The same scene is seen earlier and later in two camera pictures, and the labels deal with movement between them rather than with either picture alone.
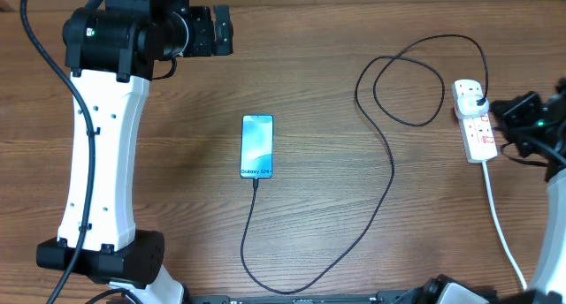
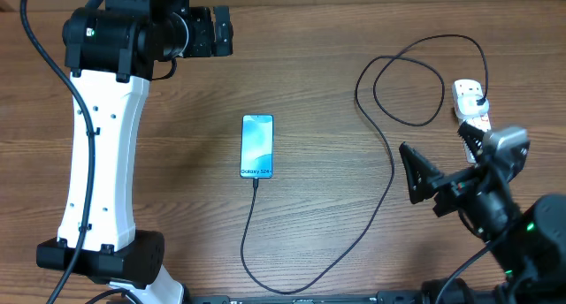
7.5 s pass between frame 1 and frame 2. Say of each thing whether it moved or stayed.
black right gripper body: moved
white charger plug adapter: stayed
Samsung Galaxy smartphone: stayed
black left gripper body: stayed
